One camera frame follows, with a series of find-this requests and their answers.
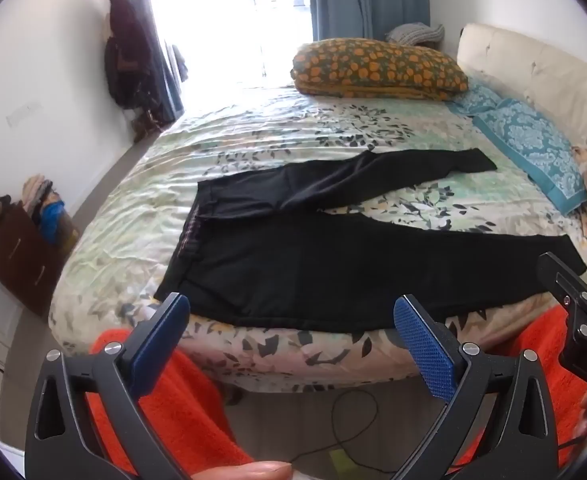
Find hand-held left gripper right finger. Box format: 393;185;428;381
393;294;559;480

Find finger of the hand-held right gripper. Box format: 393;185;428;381
537;252;587;346

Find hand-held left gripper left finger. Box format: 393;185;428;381
24;292;194;480

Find black pants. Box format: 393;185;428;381
154;147;587;333

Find person's left hand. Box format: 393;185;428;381
206;460;294;480

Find large teal patterned pillow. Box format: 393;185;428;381
473;99;587;216

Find yellow green flat item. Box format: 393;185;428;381
327;449;355;472

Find brown wooden dresser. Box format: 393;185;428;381
0;200;79;316

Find pile of folded clothes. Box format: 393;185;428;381
22;174;68;246

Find cream padded headboard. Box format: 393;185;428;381
456;22;587;161

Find small teal patterned pillow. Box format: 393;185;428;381
446;85;504;118

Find brown bag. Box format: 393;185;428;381
131;107;163;143

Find bed with floral sheet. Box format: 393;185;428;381
48;85;587;391

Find orange spotted green pillow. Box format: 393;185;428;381
292;37;469;102

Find grey striped pillow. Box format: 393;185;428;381
386;22;445;46

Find hanging dark coats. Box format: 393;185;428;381
104;0;173;111

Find thin black cable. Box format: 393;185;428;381
288;387;581;473

